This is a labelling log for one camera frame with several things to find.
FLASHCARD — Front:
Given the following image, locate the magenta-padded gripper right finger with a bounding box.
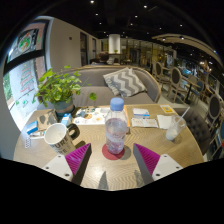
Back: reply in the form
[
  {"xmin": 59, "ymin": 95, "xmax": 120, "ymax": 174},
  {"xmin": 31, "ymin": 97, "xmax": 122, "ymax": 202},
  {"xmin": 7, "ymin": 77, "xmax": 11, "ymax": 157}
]
[{"xmin": 132, "ymin": 142, "xmax": 184, "ymax": 186}]

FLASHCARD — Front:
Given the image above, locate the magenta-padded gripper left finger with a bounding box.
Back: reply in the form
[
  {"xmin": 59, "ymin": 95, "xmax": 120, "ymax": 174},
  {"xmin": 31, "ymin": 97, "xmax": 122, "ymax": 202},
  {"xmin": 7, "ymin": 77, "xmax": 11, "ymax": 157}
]
[{"xmin": 41, "ymin": 142, "xmax": 93, "ymax": 186}]

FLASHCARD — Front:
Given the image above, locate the clear water bottle blue cap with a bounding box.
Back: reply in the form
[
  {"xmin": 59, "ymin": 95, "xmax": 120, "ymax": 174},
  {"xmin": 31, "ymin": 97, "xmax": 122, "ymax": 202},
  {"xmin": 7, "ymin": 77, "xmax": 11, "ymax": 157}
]
[{"xmin": 104, "ymin": 96, "xmax": 129, "ymax": 155}]

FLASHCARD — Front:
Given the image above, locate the white mug with black lettering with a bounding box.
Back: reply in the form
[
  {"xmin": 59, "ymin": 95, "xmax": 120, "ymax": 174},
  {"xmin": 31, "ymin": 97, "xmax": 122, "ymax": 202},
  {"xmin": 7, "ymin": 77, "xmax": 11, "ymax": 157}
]
[{"xmin": 43, "ymin": 122, "xmax": 81, "ymax": 157}]

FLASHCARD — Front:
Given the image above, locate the flat round red coaster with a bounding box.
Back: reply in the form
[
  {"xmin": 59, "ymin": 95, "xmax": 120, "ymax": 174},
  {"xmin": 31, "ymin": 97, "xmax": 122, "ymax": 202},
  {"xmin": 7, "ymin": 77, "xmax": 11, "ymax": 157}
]
[{"xmin": 101, "ymin": 143, "xmax": 126, "ymax": 161}]

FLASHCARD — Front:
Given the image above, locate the white leaflet with orange print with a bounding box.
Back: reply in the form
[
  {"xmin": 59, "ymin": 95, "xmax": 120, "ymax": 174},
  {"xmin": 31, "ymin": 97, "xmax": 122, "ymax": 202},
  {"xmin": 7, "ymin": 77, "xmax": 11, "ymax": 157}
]
[{"xmin": 130, "ymin": 117, "xmax": 160, "ymax": 129}]

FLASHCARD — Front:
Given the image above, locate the clear plastic cup with straw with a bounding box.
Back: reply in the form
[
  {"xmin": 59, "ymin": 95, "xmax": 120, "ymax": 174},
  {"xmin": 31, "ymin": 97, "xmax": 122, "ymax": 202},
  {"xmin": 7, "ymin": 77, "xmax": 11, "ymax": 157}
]
[{"xmin": 165, "ymin": 105, "xmax": 192, "ymax": 142}]

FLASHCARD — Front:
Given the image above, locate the small blue white carton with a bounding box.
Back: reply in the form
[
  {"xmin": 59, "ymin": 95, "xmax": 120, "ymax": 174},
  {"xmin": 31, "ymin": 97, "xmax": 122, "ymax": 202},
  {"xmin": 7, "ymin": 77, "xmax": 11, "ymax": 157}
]
[{"xmin": 60, "ymin": 113, "xmax": 74, "ymax": 128}]

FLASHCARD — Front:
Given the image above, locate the white paper napkin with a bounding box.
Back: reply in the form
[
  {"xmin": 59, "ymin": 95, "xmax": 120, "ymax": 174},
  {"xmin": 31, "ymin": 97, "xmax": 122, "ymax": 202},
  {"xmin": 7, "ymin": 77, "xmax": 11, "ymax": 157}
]
[{"xmin": 156, "ymin": 114, "xmax": 173, "ymax": 130}]

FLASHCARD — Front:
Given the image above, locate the illustrated paper placemat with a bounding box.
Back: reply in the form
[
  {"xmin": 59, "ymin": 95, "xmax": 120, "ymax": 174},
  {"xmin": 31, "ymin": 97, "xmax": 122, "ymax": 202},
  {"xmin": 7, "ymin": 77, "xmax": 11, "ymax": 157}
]
[{"xmin": 72, "ymin": 105, "xmax": 131, "ymax": 128}]

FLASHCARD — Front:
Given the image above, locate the yellow square card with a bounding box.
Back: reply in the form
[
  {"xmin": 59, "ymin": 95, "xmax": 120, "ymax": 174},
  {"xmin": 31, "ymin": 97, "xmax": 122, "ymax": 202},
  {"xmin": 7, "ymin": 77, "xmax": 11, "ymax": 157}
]
[{"xmin": 159, "ymin": 104, "xmax": 175, "ymax": 115}]

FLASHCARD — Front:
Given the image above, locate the grey tufted armchair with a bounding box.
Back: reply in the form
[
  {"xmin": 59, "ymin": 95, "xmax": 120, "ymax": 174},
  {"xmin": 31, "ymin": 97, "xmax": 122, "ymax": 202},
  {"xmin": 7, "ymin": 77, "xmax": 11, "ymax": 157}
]
[{"xmin": 173, "ymin": 107, "xmax": 208, "ymax": 156}]

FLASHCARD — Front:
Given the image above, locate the grey curved sofa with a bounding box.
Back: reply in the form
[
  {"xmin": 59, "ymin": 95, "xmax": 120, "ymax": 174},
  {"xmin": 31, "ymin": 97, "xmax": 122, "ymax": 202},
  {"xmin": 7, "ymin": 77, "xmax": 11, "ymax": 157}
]
[{"xmin": 36, "ymin": 64, "xmax": 163, "ymax": 109}]

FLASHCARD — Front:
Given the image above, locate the green potted plant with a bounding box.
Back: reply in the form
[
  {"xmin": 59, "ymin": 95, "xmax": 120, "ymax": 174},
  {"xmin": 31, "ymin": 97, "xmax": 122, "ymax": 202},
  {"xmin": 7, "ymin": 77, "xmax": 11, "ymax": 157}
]
[{"xmin": 31, "ymin": 65, "xmax": 98, "ymax": 118}]

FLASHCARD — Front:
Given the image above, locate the grey white chevron cushion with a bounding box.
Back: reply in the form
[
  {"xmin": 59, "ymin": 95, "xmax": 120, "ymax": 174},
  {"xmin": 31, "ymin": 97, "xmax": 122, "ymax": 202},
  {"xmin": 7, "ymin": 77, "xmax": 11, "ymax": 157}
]
[{"xmin": 102, "ymin": 66, "xmax": 148, "ymax": 99}]

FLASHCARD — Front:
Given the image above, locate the group of dining chairs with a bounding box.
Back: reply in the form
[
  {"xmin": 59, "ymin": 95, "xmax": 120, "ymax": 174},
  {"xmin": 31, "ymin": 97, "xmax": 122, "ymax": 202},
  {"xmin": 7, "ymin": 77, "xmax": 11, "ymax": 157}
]
[{"xmin": 151, "ymin": 58, "xmax": 224, "ymax": 148}]

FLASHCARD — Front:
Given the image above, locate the group of ceiling lights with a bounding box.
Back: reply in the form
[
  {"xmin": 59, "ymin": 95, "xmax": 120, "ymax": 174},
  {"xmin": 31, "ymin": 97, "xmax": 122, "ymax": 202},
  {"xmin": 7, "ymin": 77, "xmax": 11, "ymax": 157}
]
[{"xmin": 88, "ymin": 0, "xmax": 188, "ymax": 41}]

